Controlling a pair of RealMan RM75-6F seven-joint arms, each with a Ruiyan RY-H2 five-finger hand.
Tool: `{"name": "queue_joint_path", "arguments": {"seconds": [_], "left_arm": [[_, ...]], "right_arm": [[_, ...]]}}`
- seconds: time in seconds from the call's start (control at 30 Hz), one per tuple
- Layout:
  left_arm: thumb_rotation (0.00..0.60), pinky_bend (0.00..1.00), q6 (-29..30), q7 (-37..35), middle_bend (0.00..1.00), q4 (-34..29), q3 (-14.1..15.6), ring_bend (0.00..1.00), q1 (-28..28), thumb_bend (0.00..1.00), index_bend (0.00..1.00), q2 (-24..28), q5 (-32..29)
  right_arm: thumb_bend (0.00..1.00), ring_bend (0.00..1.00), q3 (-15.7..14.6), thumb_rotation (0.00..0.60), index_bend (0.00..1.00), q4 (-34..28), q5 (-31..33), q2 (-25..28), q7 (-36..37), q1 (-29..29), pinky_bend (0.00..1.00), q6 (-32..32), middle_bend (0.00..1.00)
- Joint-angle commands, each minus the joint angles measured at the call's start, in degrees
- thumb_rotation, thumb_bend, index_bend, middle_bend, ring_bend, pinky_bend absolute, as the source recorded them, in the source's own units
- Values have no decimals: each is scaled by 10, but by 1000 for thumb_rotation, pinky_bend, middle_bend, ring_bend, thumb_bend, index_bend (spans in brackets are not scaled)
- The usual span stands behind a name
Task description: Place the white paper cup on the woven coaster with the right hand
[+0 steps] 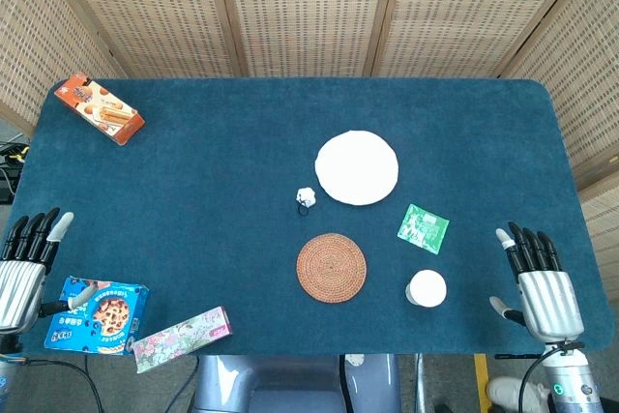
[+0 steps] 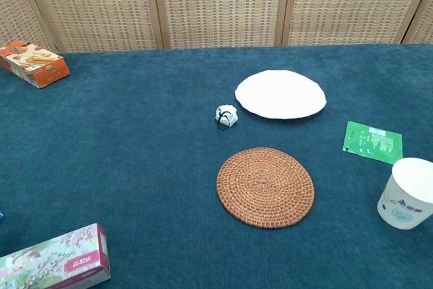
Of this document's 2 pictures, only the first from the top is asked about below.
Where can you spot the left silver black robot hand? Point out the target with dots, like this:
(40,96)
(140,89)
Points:
(19,282)

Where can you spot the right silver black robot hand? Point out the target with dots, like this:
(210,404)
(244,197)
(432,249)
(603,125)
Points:
(549,302)

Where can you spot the white paper cup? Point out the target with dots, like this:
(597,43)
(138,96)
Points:
(426,288)

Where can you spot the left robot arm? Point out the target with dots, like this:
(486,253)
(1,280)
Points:
(7,379)

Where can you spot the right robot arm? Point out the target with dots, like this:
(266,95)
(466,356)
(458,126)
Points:
(573,384)

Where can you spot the round woven rattan coaster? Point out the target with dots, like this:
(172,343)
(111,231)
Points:
(332,267)

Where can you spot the blue cookie box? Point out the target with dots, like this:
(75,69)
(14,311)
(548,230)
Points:
(104,318)

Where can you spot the white shoe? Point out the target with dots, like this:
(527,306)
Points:
(508,393)

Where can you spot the green foil packet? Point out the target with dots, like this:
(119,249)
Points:
(423,228)

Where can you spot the metal table leg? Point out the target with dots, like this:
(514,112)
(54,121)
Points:
(420,379)

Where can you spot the pink floral long box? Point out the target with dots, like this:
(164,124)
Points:
(181,338)

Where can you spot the orange biscuit box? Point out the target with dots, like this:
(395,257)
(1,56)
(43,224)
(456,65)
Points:
(99,108)

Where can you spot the dark blue table cloth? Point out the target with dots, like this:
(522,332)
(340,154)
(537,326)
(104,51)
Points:
(217,190)

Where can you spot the white round plate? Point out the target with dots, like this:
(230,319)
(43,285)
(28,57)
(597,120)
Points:
(357,167)

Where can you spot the bamboo folding screen panel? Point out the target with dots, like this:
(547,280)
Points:
(309,11)
(145,11)
(29,45)
(590,69)
(459,11)

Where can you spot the white crumpled paper ball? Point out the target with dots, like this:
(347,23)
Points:
(306,196)

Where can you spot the grey blue robot torso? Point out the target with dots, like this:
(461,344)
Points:
(290,384)

